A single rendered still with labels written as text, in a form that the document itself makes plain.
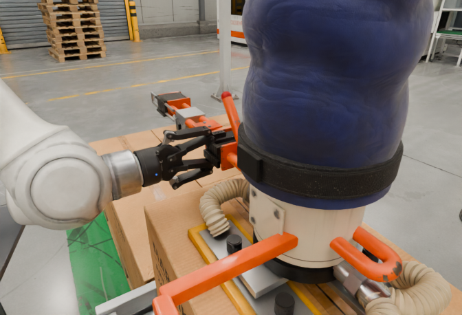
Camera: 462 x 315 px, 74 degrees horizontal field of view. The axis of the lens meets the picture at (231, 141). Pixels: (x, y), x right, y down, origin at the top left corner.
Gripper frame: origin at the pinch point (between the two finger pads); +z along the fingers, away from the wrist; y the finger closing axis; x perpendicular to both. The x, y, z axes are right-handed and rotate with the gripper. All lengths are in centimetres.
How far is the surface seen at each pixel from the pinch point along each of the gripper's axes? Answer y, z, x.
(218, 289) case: 12.8, -15.1, 23.3
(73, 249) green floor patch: 107, -43, -113
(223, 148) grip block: -2.4, -3.7, 5.2
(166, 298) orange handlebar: -1.2, -25.5, 31.2
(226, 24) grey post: 7, 183, -318
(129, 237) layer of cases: 53, -19, -43
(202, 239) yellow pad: 10.9, -13.1, 13.3
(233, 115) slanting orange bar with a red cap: -8.6, -0.2, 3.6
